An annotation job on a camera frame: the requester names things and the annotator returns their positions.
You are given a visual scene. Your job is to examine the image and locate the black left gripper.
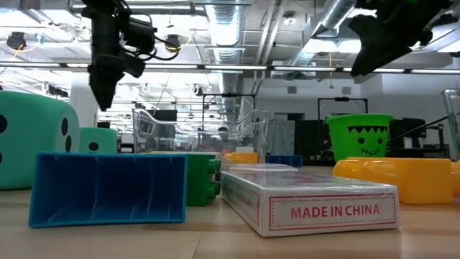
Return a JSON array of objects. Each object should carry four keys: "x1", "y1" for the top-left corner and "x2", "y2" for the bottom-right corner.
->
[{"x1": 88, "y1": 35, "x2": 147, "y2": 112}]

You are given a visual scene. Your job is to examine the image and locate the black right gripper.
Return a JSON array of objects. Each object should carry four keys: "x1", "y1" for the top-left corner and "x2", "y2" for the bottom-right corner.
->
[{"x1": 348, "y1": 0, "x2": 454, "y2": 77}]

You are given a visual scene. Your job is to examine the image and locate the teal foam die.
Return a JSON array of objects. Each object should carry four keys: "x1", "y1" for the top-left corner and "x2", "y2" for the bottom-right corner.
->
[
  {"x1": 78, "y1": 127, "x2": 119, "y2": 155},
  {"x1": 0, "y1": 89, "x2": 81, "y2": 191}
]

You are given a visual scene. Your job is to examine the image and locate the blue rounded toy block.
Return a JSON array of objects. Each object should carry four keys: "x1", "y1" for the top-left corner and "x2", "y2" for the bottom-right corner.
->
[{"x1": 27, "y1": 151, "x2": 188, "y2": 230}]

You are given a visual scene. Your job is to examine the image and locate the small dark green brick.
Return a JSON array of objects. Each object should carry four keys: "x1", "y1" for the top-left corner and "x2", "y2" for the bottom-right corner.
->
[{"x1": 185, "y1": 153, "x2": 222, "y2": 207}]

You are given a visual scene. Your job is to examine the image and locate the large blue toy brick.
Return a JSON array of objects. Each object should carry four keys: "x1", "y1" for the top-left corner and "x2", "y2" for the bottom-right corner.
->
[{"x1": 264, "y1": 154, "x2": 304, "y2": 168}]

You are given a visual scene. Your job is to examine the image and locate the yellow square toy brick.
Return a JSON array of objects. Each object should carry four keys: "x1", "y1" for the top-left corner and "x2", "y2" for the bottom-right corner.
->
[{"x1": 223, "y1": 151, "x2": 259, "y2": 165}]

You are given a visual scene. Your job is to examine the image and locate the white pillar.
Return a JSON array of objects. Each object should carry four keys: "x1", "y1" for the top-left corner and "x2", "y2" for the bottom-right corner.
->
[{"x1": 69, "y1": 77, "x2": 100, "y2": 130}]

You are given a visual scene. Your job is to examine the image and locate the clear plastic bin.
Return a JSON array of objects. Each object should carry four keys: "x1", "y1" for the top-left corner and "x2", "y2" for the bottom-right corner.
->
[
  {"x1": 132, "y1": 106, "x2": 271, "y2": 165},
  {"x1": 441, "y1": 88, "x2": 460, "y2": 162}
]

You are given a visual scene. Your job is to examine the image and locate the green monster-face bucket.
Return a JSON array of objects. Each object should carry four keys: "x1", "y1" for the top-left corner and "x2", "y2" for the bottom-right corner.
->
[{"x1": 325, "y1": 113, "x2": 395, "y2": 163}]

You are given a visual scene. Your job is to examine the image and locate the person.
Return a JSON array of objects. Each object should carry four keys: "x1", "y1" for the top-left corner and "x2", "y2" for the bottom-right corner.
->
[
  {"x1": 215, "y1": 125, "x2": 233, "y2": 152},
  {"x1": 196, "y1": 127, "x2": 215, "y2": 151}
]

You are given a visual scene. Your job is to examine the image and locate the black cabinet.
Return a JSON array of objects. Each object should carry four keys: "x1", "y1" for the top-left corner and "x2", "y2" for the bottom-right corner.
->
[{"x1": 294, "y1": 119, "x2": 327, "y2": 161}]

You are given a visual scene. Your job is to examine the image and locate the long ceiling light strip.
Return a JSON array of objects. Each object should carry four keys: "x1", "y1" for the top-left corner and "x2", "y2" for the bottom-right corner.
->
[{"x1": 0, "y1": 61, "x2": 460, "y2": 75}]

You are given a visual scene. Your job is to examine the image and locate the grey partition panel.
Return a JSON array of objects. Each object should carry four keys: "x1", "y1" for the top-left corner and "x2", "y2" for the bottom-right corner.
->
[{"x1": 267, "y1": 118, "x2": 296, "y2": 156}]

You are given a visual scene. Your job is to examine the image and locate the large yellow notched block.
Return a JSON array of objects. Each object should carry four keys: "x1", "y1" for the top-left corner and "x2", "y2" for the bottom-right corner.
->
[{"x1": 332, "y1": 156, "x2": 454, "y2": 205}]

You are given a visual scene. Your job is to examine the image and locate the yellow wedge block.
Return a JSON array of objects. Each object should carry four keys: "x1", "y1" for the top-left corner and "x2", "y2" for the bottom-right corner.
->
[{"x1": 451, "y1": 160, "x2": 460, "y2": 199}]

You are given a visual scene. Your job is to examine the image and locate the card deck with red print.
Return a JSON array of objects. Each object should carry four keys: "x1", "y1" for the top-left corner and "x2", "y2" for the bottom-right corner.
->
[{"x1": 220, "y1": 170, "x2": 401, "y2": 238}]

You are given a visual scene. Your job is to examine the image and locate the silver ventilation duct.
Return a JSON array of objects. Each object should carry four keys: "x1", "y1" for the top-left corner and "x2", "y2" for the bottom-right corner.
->
[
  {"x1": 206, "y1": 0, "x2": 247, "y2": 119},
  {"x1": 287, "y1": 0, "x2": 360, "y2": 69}
]

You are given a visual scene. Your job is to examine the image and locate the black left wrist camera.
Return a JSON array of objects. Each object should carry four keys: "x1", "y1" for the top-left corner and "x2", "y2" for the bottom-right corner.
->
[{"x1": 121, "y1": 16, "x2": 157, "y2": 55}]

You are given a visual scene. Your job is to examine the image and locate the black station frame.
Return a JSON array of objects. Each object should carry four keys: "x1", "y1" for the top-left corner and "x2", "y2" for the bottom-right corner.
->
[{"x1": 317, "y1": 96, "x2": 369, "y2": 116}]

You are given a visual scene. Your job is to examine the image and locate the black ceiling cable reel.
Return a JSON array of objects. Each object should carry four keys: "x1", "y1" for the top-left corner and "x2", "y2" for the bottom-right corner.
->
[
  {"x1": 6, "y1": 31, "x2": 28, "y2": 51},
  {"x1": 163, "y1": 34, "x2": 183, "y2": 53}
]

